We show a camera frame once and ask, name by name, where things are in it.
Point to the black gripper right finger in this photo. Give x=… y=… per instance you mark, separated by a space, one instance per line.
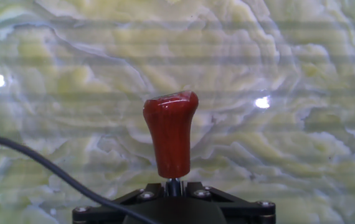
x=213 y=194

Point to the green marble pattern mat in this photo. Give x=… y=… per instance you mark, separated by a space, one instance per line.
x=274 y=140

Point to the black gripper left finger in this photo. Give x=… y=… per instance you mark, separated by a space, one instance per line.
x=141 y=194

